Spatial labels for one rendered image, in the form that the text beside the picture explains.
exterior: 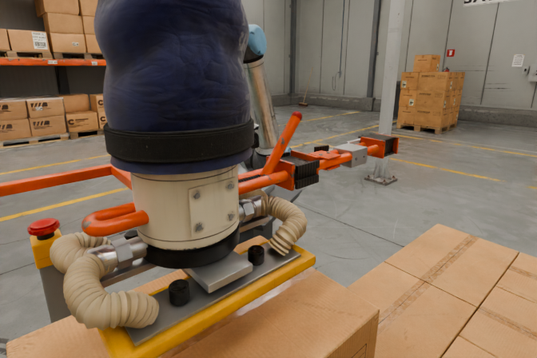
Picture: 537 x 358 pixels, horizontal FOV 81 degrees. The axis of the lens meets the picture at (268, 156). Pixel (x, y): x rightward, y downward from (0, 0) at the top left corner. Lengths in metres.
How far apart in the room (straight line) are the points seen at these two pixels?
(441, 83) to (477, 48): 2.84
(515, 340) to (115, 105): 1.41
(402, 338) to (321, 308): 0.62
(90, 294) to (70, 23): 7.49
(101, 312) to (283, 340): 0.35
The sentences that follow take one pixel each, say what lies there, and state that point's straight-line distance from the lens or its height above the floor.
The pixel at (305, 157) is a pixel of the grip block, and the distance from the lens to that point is 0.71.
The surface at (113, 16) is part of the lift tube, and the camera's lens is 0.44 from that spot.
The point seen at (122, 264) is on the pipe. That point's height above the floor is 1.15.
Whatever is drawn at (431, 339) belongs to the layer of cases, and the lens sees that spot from 1.36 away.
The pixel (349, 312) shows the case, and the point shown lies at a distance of 0.74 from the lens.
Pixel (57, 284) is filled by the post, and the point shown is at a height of 0.87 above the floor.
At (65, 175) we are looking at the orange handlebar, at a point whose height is 1.23.
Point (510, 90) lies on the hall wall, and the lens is 10.48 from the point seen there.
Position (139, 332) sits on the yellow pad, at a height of 1.11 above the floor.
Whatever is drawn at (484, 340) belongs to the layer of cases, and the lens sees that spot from 1.44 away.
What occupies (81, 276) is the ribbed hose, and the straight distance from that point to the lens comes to 0.48.
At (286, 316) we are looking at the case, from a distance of 0.72.
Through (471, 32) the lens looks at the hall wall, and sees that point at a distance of 10.74.
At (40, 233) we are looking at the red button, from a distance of 1.01.
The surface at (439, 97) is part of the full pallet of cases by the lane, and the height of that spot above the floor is 0.82.
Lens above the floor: 1.43
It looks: 16 degrees down
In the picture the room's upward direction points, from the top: straight up
